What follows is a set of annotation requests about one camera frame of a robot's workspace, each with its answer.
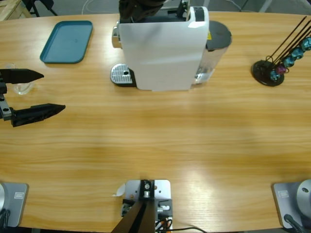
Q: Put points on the clear glass cup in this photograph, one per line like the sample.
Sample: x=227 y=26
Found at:
x=23 y=89

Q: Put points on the black chair base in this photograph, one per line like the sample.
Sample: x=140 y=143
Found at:
x=31 y=3

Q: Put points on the white capsule coffee machine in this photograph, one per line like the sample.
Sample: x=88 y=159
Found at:
x=160 y=53

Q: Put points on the black mount bracket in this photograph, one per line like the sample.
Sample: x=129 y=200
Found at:
x=169 y=203

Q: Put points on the wooden crate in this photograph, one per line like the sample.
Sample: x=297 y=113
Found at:
x=9 y=9

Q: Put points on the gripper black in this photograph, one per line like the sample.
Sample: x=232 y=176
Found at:
x=5 y=106

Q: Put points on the black camera post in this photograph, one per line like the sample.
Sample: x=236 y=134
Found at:
x=141 y=218

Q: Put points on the grey metal leg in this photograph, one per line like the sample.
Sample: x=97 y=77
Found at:
x=265 y=5

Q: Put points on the teal plastic tray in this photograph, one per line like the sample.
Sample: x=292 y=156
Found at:
x=65 y=41

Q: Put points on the white tape tab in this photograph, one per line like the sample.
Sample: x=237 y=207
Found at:
x=119 y=190

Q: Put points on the teal coffee capsule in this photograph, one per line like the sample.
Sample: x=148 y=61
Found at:
x=306 y=44
x=297 y=53
x=289 y=61
x=275 y=76

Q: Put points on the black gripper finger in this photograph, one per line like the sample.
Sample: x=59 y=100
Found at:
x=149 y=8
x=126 y=9

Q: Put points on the black capsule holder with rods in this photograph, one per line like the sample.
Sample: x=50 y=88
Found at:
x=261 y=77

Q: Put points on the clear water tank black lid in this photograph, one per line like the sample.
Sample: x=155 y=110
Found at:
x=218 y=34

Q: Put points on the purple coffee capsule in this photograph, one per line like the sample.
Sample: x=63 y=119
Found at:
x=281 y=69

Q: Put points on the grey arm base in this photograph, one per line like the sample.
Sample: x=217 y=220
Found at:
x=284 y=206
x=17 y=204

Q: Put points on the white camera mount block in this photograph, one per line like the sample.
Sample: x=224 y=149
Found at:
x=161 y=189

